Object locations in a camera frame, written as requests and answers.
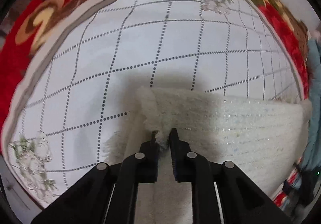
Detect light blue puffer jacket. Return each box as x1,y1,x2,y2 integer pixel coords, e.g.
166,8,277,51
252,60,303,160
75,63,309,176
288,38,321,189

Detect red floral blanket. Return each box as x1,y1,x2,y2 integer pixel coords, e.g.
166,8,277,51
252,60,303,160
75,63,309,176
0,0,312,212

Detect white fluffy sweater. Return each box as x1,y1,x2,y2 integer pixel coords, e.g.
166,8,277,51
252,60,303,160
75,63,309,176
103,87,312,223

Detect white quilted mat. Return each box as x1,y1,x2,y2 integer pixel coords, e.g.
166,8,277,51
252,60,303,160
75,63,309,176
1,0,309,209

